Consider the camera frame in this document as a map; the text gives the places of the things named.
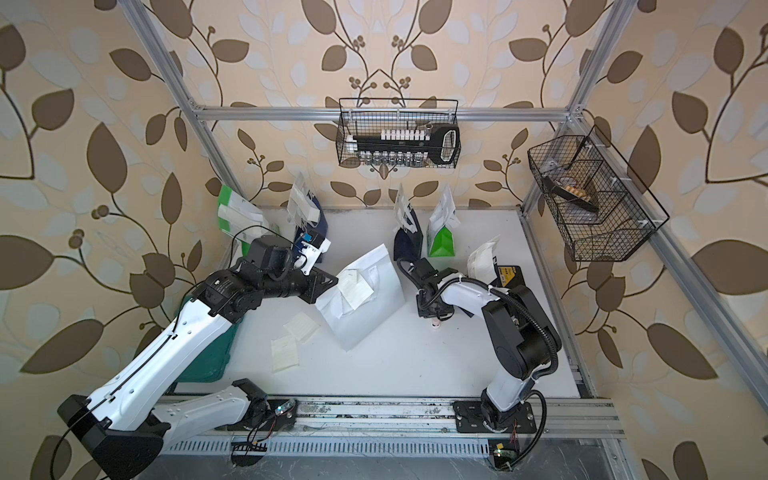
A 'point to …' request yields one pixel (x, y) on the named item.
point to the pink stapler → (435, 323)
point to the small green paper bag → (442, 224)
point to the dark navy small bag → (409, 245)
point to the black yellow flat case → (508, 276)
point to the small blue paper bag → (319, 230)
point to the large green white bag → (244, 220)
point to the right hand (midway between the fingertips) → (432, 310)
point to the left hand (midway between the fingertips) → (332, 276)
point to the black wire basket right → (602, 207)
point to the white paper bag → (351, 326)
